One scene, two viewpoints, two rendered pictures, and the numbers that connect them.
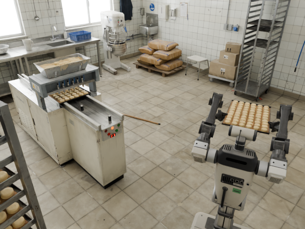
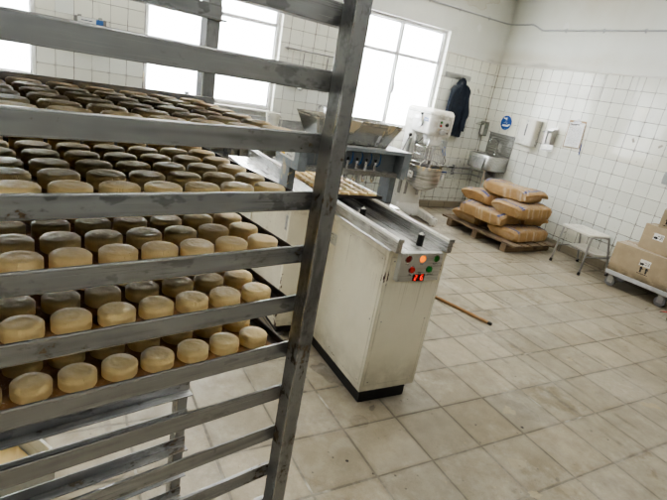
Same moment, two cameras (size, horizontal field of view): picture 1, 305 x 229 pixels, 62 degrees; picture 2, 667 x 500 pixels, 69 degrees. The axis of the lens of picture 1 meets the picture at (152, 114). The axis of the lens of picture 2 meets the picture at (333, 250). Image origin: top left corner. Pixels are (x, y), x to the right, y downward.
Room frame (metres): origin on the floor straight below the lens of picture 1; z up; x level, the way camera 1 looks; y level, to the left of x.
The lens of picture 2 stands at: (0.04, 0.31, 1.50)
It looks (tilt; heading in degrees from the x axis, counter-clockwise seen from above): 19 degrees down; 14
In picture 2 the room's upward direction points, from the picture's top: 10 degrees clockwise
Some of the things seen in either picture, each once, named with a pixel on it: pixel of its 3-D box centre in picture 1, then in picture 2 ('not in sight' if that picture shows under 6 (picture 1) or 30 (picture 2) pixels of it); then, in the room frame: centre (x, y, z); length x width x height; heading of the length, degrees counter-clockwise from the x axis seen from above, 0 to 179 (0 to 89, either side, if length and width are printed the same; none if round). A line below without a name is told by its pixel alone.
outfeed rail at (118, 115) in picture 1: (75, 89); (348, 189); (3.02, 1.00, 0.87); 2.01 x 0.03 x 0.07; 44
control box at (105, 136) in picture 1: (111, 130); (418, 266); (2.21, 0.42, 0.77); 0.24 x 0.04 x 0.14; 134
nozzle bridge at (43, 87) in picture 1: (66, 85); (340, 171); (2.84, 1.03, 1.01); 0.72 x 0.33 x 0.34; 134
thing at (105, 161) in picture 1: (95, 141); (365, 294); (2.47, 0.68, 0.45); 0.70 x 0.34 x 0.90; 44
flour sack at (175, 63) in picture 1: (169, 63); (518, 230); (6.16, -0.42, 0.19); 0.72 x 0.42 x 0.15; 139
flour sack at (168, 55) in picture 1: (168, 52); (522, 208); (6.15, -0.39, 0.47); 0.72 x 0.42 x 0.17; 140
